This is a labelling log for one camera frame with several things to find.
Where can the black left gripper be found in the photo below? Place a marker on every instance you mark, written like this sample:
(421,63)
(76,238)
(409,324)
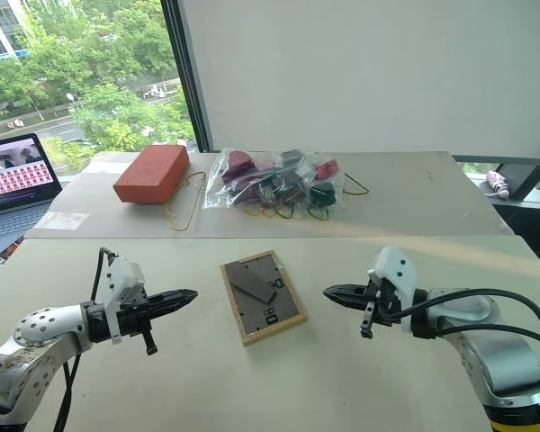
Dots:
(132,320)

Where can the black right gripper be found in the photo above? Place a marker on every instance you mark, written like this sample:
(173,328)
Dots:
(380,299)

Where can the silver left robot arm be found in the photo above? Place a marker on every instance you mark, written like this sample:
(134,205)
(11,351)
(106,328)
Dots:
(49,330)

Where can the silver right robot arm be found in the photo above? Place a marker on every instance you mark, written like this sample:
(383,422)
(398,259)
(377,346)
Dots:
(495,342)

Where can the open grey laptop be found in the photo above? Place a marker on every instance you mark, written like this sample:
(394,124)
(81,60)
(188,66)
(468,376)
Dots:
(13,184)

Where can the yellow rubber band loop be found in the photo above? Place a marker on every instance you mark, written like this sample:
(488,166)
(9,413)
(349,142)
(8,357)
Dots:
(366,189)

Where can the red brick block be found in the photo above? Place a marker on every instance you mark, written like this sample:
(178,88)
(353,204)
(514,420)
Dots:
(153,173)

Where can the clear bag of coloured clips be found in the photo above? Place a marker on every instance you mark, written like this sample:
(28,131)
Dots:
(274,182)

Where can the pink folded umbrella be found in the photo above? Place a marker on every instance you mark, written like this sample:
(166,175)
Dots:
(497,182)

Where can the dark panel support stand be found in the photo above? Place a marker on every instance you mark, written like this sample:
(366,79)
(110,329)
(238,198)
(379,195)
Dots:
(528,175)

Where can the large white panel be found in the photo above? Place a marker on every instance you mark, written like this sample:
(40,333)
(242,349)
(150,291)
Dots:
(364,72)

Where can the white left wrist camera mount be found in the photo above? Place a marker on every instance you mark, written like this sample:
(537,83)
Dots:
(122,281)

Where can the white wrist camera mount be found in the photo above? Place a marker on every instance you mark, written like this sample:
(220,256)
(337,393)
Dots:
(396,272)
(122,281)

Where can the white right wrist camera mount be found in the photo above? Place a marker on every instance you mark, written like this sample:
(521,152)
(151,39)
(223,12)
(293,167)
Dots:
(396,272)

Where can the wooden picture frame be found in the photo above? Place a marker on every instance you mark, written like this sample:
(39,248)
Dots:
(263,297)

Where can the black window frame post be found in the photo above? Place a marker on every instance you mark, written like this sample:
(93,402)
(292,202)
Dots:
(186,76)

